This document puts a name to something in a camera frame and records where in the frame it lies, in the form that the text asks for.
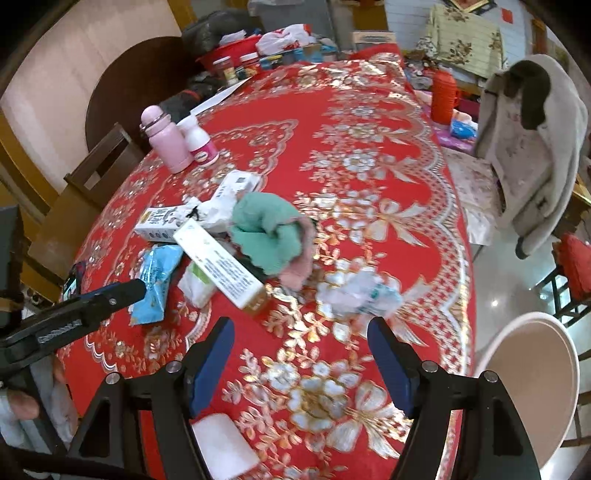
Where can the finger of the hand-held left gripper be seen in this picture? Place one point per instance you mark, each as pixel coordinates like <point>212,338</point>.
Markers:
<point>106,297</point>

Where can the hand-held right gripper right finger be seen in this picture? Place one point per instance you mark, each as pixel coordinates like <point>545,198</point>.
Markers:
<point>392,364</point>

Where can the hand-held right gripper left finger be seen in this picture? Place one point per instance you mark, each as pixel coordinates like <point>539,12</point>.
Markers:
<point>213,364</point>

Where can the blue plastic packet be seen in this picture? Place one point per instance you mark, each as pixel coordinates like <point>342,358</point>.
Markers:
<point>154,281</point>

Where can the white tissue pack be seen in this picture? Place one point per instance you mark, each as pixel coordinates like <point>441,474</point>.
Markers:
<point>196,288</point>

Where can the clear plastic wrapper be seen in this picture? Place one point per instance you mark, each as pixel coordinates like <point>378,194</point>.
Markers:
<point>351,295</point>

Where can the white printed milk carton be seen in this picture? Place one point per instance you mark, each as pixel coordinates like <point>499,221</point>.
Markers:
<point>157,224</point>

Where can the long white box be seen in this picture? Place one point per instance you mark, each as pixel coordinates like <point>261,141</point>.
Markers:
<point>217,263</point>

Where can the pink cloth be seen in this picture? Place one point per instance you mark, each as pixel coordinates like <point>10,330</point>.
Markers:
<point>300,263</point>

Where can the white tissue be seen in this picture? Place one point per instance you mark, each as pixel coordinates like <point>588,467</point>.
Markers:
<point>214,214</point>

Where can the green cloth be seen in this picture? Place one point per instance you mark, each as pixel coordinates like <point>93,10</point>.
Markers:
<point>263,230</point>

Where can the person's left hand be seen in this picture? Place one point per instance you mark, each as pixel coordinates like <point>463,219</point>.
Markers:
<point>21,406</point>

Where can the black phone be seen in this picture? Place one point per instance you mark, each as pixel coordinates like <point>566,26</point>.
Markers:
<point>74,281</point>

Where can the white tissue packet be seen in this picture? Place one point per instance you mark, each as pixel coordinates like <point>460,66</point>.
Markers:
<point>226,445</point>

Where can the brown wooden chair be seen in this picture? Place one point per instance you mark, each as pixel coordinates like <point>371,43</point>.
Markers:
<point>92,170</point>

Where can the pink insulated bottle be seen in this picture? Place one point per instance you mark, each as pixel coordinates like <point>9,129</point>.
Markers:
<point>168,143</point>

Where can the small white printed box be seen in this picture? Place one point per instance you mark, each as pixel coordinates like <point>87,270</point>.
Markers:
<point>235,184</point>

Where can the white pill bottle pink label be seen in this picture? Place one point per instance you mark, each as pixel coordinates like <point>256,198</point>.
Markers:
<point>199,138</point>

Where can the floral chair cushion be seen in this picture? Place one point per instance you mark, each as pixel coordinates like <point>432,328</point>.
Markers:
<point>475,184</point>

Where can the round dark wooden board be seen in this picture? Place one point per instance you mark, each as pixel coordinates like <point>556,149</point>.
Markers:
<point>120,92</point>

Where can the dark cloth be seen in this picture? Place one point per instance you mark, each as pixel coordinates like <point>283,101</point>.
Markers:
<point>180,104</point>

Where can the red cushion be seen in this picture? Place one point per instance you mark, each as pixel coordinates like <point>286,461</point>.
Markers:
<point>575,263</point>

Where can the white paper sheet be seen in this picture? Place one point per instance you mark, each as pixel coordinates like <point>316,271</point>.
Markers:
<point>212,101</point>

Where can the cream fleece coat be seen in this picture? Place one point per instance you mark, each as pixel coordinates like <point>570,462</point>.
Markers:
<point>545,175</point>

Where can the red floral tablecloth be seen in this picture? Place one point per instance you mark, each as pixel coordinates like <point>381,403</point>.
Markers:
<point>360,115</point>

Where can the red thermos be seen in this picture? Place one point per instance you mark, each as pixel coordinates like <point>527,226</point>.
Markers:
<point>445,97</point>

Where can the red plastic basin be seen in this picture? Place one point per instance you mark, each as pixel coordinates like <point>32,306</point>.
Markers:
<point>231,48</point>

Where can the dark grey bag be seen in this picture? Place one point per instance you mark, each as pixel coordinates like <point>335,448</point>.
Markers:
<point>207,27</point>

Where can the white plastic bag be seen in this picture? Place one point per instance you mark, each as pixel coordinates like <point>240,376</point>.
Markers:
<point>281,39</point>

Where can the cardboard box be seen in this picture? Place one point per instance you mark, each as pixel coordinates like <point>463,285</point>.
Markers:
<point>374,40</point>

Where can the cream floral cloth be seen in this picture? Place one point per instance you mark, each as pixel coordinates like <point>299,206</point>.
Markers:
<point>466,37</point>

